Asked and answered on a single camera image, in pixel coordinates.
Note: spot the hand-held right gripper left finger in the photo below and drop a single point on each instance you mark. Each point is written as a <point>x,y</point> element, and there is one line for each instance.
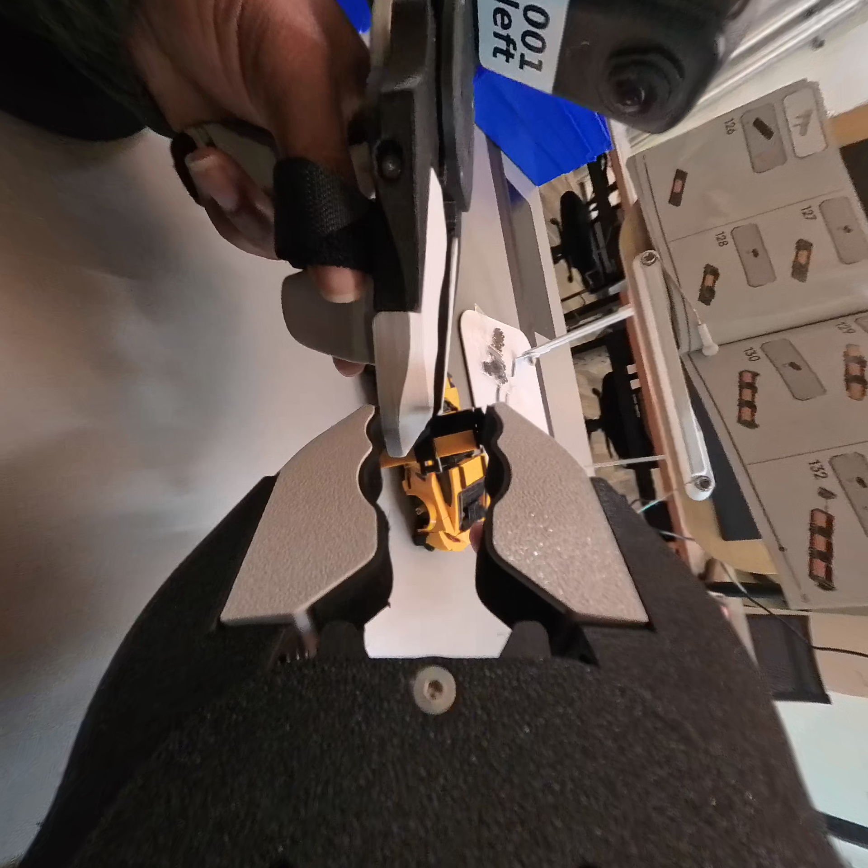
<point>312,529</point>

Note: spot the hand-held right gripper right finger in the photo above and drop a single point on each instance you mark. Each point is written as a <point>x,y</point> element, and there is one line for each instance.
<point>563,536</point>

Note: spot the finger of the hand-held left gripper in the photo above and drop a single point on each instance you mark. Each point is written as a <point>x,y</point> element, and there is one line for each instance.
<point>407,380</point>
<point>455,258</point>

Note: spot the black and yellow lego strip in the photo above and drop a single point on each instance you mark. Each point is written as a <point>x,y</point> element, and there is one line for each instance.
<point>451,424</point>

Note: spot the yellow lego car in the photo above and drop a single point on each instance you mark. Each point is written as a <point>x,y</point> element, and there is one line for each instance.
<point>441,508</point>

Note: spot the lego instruction booklet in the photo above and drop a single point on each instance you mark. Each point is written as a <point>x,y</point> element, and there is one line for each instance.
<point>780,305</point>

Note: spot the person's left hand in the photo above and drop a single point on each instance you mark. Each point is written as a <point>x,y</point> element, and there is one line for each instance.
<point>271,68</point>

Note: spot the clear bag of small parts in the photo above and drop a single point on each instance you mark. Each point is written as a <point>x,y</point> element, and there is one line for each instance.
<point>498,352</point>

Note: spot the white book stand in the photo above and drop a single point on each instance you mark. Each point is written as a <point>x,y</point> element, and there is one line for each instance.
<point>502,400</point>

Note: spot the black office chair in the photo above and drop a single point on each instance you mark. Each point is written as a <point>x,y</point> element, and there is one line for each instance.
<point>620,407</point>
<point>576,230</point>

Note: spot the stacked blue plastic bins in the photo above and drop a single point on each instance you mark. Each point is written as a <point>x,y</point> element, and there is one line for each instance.
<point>536,129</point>

